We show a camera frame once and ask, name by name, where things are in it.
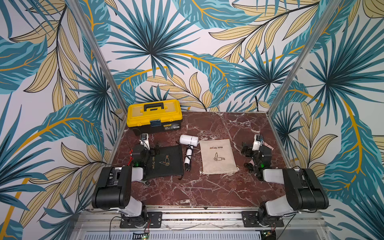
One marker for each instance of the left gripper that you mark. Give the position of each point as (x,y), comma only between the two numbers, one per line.
(152,152)

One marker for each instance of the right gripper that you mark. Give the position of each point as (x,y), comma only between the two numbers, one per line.
(248,150)

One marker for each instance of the beige drawstring bag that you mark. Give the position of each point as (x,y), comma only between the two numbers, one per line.
(218,157)

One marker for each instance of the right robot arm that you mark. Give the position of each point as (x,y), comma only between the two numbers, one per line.
(303,191)

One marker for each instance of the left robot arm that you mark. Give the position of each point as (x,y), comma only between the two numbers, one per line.
(113,190)

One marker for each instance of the white hair dryer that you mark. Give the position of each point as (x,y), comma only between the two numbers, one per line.
(190,142)

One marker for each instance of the yellow black toolbox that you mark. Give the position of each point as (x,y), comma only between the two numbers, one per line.
(154,117)

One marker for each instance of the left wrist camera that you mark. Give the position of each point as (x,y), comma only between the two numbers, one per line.
(144,140)

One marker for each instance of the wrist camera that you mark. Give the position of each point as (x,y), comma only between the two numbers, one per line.
(144,140)
(258,142)

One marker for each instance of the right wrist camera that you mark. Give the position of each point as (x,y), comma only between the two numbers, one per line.
(258,142)

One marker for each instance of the black drawstring bag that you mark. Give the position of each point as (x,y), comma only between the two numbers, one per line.
(165,162)

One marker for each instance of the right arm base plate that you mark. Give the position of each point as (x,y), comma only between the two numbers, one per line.
(252,219)

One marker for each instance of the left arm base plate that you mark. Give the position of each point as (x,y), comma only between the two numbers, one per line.
(141,220)

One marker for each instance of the aluminium front rail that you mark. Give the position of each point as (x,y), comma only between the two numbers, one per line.
(200,223)

